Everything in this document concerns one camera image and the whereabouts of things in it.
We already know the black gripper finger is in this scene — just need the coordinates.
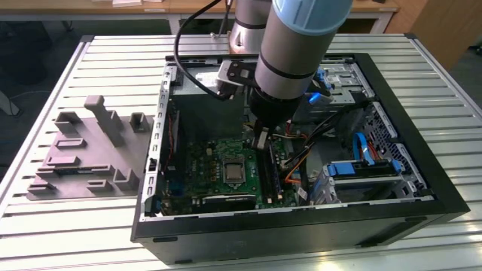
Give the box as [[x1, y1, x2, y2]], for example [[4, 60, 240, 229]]
[[250, 125, 271, 151]]

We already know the metal socket cover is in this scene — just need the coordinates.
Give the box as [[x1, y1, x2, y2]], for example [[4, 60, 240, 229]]
[[222, 159, 248, 189]]

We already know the black RAM slot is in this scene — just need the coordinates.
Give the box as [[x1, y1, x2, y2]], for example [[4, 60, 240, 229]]
[[267, 136, 286, 200], [259, 149, 275, 204]]

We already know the grey power supply unit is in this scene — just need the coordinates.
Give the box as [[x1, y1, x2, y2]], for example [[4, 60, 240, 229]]
[[171, 65, 248, 133]]

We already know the silver drive cage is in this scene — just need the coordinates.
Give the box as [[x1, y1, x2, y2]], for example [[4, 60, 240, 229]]
[[291, 60, 378, 122]]

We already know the green motherboard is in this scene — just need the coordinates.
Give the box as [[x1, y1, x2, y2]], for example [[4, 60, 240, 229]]
[[161, 128, 302, 215]]

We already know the black graphics card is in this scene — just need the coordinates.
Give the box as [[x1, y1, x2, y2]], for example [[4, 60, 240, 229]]
[[191, 193, 256, 214]]

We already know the hard disk in blue carrier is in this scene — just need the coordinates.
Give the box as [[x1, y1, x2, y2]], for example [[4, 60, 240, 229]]
[[326, 158, 403, 179]]

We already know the black PC case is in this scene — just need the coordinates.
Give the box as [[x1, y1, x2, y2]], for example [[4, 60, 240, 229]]
[[129, 52, 471, 266]]

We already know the blue plastic latch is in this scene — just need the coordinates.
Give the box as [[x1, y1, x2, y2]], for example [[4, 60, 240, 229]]
[[144, 195, 163, 217]]

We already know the wooden desk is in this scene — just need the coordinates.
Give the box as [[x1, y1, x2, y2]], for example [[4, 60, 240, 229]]
[[0, 0, 400, 34]]

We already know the grey parts rack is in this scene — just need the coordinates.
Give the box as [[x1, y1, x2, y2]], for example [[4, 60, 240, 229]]
[[25, 94, 156, 202]]

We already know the RAM stick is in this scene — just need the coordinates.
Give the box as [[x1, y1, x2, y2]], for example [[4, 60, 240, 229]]
[[52, 165, 111, 174]]

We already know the brown wooden cabinet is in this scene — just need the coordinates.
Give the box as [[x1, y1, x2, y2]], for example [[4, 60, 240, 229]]
[[386, 0, 482, 73]]

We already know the white box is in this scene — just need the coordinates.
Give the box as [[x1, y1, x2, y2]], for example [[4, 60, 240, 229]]
[[111, 0, 144, 8]]

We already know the silver white wrist camera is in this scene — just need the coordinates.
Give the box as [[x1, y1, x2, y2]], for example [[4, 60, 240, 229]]
[[307, 91, 335, 106]]

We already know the thick black camera cable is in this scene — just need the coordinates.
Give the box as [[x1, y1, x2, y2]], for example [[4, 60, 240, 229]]
[[175, 0, 236, 102]]

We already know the black wire bundle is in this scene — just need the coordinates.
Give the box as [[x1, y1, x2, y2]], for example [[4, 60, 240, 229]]
[[284, 104, 368, 170]]

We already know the orange wire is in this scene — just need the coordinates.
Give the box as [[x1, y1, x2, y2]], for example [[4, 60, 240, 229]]
[[284, 146, 315, 185]]

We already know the blue plastic drive bracket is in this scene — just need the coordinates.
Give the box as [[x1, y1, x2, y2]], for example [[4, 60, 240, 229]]
[[315, 67, 334, 93]]

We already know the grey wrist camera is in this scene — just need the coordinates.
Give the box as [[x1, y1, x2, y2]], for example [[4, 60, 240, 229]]
[[195, 60, 254, 91]]

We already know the red black twisted wire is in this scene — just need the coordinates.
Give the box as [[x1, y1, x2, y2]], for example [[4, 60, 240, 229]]
[[167, 115, 177, 161]]

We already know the blue flat wire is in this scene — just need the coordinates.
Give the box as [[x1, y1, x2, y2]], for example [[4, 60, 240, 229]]
[[352, 132, 378, 167]]

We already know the thin cable with silver plug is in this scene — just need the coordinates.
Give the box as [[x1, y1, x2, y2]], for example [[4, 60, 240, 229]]
[[209, 0, 231, 40]]

